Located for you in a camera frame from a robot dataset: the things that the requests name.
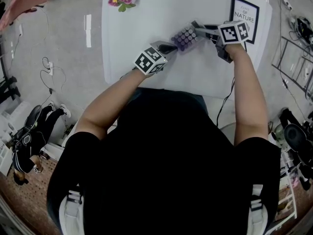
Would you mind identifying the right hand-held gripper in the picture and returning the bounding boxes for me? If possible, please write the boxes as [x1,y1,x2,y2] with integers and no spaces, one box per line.
[194,20,250,64]

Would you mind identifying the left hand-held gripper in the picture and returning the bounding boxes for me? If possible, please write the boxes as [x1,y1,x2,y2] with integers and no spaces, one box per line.
[133,41,179,76]

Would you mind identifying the grey calculator with purple keys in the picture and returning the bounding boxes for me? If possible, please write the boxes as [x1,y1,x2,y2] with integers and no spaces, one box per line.
[170,20,205,55]

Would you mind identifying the person's right forearm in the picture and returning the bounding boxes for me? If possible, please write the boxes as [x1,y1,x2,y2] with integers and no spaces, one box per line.
[224,43,269,146]

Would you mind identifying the person's left forearm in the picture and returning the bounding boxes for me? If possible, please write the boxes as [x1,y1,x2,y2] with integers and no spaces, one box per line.
[74,69,157,141]

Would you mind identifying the white harness shoulder pad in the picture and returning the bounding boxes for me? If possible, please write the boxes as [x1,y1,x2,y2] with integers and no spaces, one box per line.
[248,184,269,232]
[58,189,85,235]

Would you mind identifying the person's dark trousers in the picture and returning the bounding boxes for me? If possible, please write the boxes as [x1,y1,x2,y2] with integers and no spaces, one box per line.
[193,94,209,118]

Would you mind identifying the metal drying rack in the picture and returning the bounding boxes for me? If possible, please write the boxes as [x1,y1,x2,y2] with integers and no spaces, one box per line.
[270,35,313,100]

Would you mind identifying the person's black shirt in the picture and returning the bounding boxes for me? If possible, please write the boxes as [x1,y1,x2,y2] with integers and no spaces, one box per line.
[46,87,282,235]

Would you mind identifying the black office chair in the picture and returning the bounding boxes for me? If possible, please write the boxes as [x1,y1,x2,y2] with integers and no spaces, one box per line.
[283,122,307,147]

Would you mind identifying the white storage rack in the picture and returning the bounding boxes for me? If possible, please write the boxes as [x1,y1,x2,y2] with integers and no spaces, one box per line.
[275,153,298,222]

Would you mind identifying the black picture frame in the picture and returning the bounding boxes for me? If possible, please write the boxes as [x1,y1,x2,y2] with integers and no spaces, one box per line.
[228,0,261,46]

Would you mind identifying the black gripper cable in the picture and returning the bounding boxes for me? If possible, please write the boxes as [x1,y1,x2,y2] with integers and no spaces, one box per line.
[216,76,236,127]

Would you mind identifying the black device bundle with cables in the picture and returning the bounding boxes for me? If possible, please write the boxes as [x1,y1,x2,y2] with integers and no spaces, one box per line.
[289,17,313,45]

